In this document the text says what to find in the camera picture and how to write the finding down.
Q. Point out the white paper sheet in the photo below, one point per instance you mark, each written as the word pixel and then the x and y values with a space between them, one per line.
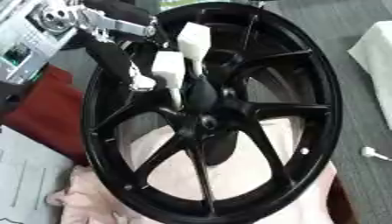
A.
pixel 25 175

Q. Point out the small white plug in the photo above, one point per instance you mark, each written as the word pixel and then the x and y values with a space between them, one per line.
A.
pixel 368 152

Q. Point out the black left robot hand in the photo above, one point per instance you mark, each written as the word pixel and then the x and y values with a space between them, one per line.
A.
pixel 109 55

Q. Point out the pale pink cloth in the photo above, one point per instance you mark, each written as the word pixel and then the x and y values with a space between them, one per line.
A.
pixel 240 180

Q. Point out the black round object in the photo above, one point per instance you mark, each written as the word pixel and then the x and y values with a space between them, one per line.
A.
pixel 222 148

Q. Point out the black spoked wheel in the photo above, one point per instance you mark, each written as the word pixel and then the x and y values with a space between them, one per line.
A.
pixel 258 109

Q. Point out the white pin with pale stem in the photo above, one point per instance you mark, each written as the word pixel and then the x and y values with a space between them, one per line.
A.
pixel 194 40
pixel 168 68

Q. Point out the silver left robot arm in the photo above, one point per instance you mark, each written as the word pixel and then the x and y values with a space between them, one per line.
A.
pixel 30 38

